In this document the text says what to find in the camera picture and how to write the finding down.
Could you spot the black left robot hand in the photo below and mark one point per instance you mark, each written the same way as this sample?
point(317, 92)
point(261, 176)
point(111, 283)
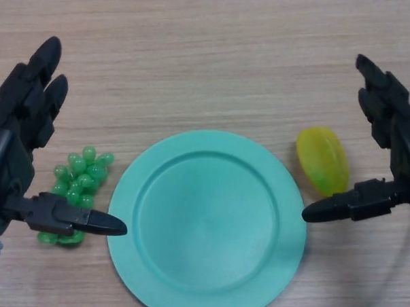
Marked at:
point(11, 158)

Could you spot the green round plate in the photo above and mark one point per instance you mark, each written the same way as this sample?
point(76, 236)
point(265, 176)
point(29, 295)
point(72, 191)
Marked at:
point(205, 228)

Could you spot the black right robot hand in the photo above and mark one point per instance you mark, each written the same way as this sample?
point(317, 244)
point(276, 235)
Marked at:
point(403, 135)

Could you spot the yellow starfruit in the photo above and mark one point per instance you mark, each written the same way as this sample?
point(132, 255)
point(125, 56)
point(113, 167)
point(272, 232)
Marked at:
point(322, 158)

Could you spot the green grape bunch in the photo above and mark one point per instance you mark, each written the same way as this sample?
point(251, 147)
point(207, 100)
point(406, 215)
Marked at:
point(81, 178)

